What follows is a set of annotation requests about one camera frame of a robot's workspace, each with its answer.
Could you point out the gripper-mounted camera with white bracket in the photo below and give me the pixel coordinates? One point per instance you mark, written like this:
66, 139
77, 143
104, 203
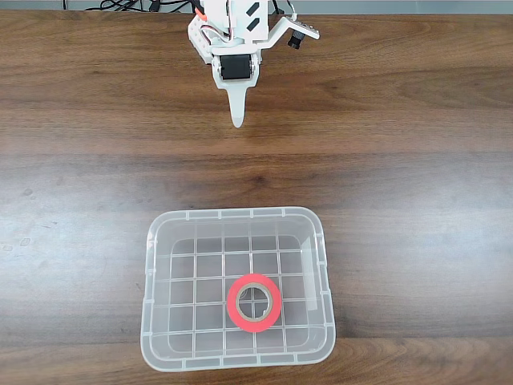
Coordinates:
296, 39

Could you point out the clear plastic box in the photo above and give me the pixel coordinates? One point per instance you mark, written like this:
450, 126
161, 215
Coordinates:
192, 288

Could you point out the red tape roll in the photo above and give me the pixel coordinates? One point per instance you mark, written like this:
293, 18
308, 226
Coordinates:
240, 321

